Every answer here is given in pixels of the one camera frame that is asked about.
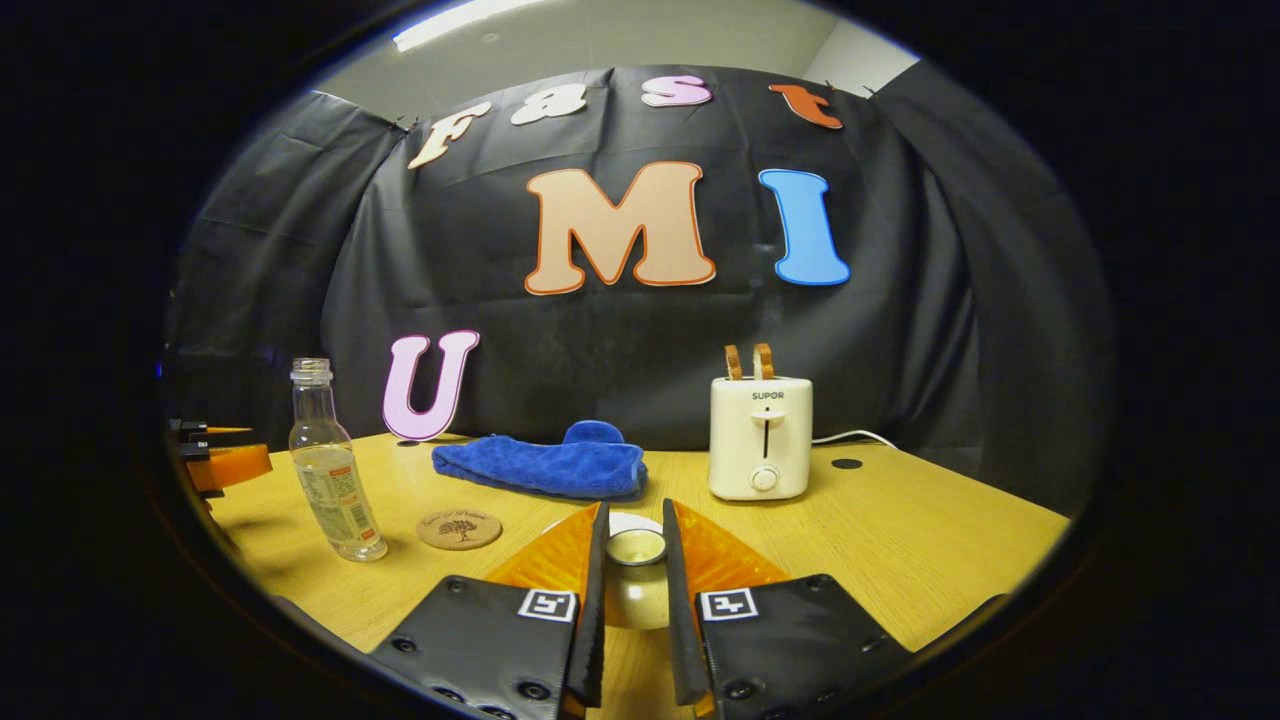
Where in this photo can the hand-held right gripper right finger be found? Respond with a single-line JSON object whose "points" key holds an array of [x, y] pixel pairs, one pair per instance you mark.
{"points": [[680, 630]]}

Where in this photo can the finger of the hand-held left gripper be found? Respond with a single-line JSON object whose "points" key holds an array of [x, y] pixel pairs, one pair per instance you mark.
{"points": [[200, 429], [230, 466]]}

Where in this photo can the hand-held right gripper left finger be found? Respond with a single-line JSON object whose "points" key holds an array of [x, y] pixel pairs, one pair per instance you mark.
{"points": [[592, 620]]}

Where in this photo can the beige teacup lid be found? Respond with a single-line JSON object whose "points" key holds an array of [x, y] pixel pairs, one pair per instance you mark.
{"points": [[636, 548]]}

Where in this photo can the clear plastic water bottle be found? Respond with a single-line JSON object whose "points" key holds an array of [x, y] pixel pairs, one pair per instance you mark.
{"points": [[335, 490]]}

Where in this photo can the round cork coaster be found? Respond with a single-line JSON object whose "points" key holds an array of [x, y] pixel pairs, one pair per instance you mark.
{"points": [[460, 530]]}

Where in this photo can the blue towel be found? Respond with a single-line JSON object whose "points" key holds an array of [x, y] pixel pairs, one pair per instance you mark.
{"points": [[540, 465]]}

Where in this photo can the white toaster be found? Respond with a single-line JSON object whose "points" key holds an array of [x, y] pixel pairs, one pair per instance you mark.
{"points": [[740, 440]]}

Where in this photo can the toasted bread slice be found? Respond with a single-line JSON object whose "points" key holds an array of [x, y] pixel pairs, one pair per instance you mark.
{"points": [[764, 361], [733, 362]]}

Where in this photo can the black backdrop cloth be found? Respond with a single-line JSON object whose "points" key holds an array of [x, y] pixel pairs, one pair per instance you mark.
{"points": [[650, 340]]}

